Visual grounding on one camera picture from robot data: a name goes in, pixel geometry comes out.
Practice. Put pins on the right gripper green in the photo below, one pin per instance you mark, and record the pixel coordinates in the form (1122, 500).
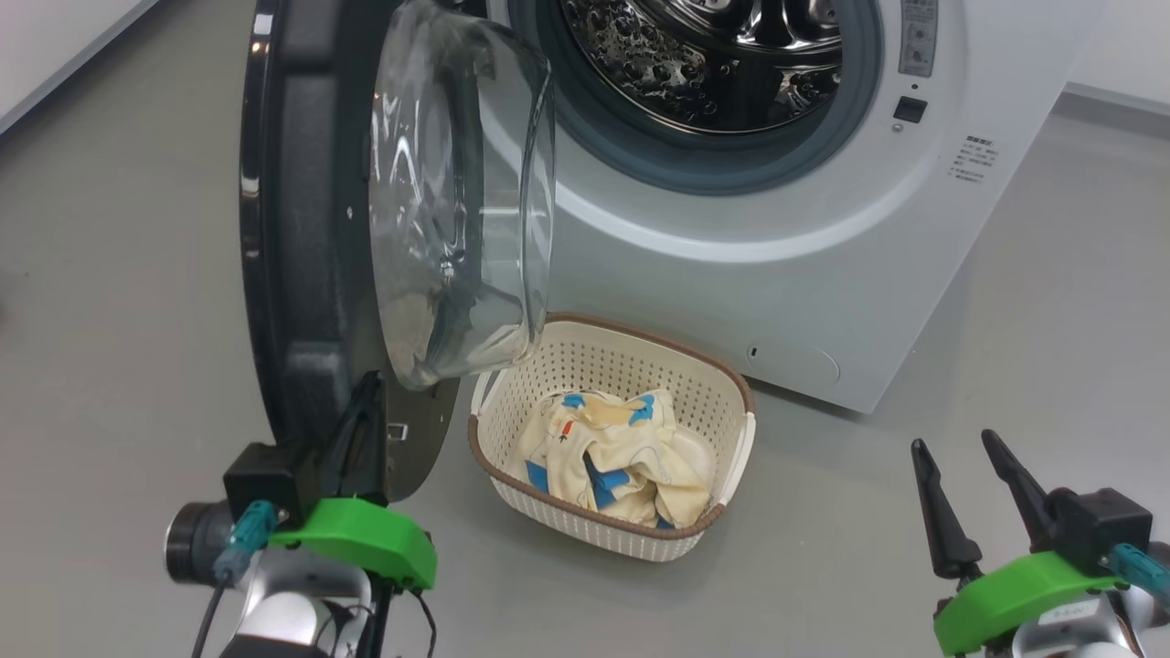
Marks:
(1015, 594)

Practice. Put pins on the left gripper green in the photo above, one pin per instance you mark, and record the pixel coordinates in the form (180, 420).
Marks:
(366, 539)

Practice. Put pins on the cream garment with cartoon print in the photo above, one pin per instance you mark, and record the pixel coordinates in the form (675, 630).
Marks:
(567, 448)

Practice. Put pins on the washing machine door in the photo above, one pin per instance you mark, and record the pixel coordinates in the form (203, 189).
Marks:
(311, 228)

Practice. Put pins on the cream garment with blue cuff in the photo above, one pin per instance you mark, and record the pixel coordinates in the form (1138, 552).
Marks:
(681, 480)

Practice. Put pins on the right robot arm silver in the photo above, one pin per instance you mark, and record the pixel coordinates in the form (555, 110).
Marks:
(1088, 635)

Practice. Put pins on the white front-load washing machine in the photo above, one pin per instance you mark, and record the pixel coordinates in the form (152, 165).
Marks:
(786, 256)

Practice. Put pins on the stainless steel washing machine drum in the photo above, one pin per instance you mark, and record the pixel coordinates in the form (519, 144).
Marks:
(695, 64)

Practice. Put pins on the cream perforated laundry basket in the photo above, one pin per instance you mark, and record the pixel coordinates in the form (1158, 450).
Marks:
(594, 352)

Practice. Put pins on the grey warning label sticker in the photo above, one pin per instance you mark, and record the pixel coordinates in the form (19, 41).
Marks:
(919, 37)

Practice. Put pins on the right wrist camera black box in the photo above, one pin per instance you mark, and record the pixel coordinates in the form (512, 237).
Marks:
(1097, 525)

